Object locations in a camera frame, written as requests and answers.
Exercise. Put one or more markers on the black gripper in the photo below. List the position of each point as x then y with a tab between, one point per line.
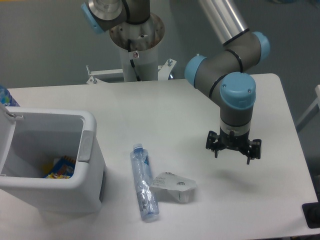
251	149

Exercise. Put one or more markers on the crushed clear plastic bottle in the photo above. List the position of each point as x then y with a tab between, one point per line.
143	178

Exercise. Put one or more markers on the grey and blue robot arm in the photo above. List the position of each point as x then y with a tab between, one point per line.
223	79

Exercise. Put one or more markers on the white plastic trash can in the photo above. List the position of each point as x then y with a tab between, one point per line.
31	139

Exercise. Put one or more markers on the black clamp at table edge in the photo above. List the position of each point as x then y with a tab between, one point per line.
311	213

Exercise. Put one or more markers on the blue and yellow snack packet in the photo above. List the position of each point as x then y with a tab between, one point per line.
63	168

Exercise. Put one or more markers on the blue patterned bottle at edge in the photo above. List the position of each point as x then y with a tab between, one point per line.
6	98

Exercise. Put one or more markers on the white frame at right edge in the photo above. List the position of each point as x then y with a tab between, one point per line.
310	112

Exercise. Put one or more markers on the white right frame bracket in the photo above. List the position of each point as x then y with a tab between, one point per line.
165	70

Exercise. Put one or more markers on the white frame bracket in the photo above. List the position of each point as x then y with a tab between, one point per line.
106	76
165	70

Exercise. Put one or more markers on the white left frame bracket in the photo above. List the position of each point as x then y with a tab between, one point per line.
106	76

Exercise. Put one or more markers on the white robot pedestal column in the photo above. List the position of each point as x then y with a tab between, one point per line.
138	48

